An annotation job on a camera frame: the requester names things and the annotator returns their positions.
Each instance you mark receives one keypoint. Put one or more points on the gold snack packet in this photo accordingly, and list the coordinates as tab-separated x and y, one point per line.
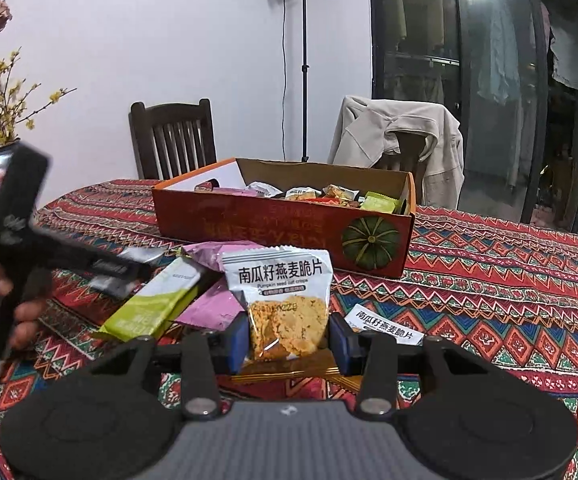
289	370

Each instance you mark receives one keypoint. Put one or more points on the pink snack packet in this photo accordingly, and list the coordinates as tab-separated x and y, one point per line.
209	255
214	307

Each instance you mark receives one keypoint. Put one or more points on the silver white snack packet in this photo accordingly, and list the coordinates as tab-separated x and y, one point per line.
141	256

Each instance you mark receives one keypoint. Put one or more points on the jacket-draped wooden chair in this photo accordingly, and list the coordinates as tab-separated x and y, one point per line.
409	155

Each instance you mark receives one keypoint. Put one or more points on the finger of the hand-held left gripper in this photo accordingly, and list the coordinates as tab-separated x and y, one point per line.
79	260

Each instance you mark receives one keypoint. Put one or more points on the white hanging garment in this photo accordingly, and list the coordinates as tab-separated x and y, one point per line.
569	55

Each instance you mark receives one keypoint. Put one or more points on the white printed-back snack packet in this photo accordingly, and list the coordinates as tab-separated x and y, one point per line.
264	189

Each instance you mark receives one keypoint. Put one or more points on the studio light on stand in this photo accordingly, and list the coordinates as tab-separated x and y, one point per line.
303	60

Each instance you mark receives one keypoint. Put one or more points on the long green white snack packet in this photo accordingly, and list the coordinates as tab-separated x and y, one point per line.
154	300

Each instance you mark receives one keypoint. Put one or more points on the glass sliding door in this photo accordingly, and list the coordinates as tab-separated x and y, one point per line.
529	160

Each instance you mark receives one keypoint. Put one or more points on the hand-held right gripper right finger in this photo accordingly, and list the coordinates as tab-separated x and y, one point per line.
341	345

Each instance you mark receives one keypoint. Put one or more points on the yellow blossom branches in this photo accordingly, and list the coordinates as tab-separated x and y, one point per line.
6	100

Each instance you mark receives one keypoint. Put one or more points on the short green white snack packet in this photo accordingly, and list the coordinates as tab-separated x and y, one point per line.
379	203

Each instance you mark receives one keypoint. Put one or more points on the pale blue hanging garment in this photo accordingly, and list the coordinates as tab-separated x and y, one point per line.
499	55

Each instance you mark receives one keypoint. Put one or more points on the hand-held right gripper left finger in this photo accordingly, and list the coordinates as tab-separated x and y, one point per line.
236	345

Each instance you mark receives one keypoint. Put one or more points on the person's left hand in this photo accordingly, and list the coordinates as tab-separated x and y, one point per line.
29	312

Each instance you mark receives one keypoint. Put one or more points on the small white oat crisp packet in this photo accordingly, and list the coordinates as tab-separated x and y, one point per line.
301	193

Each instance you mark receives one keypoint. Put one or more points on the dark wooden chair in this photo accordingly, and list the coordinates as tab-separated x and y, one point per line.
174	135

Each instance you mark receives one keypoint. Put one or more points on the beige jacket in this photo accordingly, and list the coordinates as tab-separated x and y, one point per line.
369	130

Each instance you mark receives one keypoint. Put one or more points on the orange cardboard box pumpkin print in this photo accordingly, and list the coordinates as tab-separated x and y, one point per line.
249	225

